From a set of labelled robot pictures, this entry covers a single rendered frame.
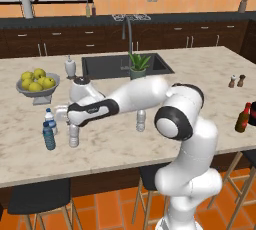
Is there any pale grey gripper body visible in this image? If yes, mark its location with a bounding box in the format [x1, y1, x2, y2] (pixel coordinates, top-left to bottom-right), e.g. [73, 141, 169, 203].
[53, 104, 70, 123]

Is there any white-capped clear plastic bottle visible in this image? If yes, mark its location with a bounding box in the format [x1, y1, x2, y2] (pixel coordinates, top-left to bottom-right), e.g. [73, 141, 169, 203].
[44, 107, 59, 136]

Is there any blue plastic water bottle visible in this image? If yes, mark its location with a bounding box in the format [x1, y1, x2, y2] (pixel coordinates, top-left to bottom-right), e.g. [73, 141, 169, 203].
[42, 121, 57, 151]

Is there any grey fruit bowl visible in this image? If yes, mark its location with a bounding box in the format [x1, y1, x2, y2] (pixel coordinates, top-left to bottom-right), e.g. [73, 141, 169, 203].
[15, 72, 61, 106]

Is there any yellow green apple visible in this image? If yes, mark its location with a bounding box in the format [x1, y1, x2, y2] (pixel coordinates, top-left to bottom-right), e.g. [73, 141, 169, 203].
[41, 76, 57, 90]
[21, 78, 33, 91]
[20, 70, 35, 82]
[33, 68, 47, 79]
[28, 81, 44, 93]

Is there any white soap dispenser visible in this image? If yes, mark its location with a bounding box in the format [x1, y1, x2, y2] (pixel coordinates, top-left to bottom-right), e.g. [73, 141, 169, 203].
[64, 54, 77, 79]

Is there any dark sink basin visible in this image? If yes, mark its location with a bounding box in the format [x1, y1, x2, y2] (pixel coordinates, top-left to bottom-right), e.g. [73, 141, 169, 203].
[81, 52, 176, 81]

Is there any dark brown cupboard run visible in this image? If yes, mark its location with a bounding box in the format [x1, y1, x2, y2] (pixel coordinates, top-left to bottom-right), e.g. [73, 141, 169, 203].
[0, 11, 256, 62]

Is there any black seat wooden stool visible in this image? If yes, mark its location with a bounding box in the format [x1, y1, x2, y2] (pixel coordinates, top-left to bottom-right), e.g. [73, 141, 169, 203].
[131, 163, 172, 230]
[206, 148, 256, 230]
[6, 177, 83, 230]

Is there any green potted plant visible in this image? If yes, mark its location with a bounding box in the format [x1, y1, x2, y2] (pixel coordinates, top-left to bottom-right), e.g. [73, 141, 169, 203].
[127, 51, 152, 81]

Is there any grey curved tap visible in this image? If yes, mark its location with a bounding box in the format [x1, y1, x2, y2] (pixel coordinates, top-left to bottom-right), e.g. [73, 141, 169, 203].
[121, 16, 135, 66]

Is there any grey metal jug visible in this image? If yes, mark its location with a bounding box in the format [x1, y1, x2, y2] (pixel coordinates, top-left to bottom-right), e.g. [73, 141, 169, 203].
[18, 0, 36, 20]

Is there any white-topped brown shaker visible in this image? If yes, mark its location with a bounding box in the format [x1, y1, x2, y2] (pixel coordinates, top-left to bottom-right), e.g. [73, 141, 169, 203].
[228, 74, 237, 89]

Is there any red-capped brown glass bottle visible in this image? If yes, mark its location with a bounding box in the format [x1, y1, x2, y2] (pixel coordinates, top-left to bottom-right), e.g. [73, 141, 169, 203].
[234, 102, 253, 134]

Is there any dark brown pepper shaker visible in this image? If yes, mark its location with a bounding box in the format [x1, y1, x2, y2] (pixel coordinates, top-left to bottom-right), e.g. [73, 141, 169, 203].
[236, 74, 247, 88]

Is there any utensil pot with tools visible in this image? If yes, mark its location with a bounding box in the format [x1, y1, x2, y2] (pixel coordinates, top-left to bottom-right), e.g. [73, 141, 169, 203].
[237, 0, 251, 14]

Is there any wire dish rack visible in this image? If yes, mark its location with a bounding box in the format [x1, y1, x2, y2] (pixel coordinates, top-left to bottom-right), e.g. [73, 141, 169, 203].
[111, 13, 152, 22]

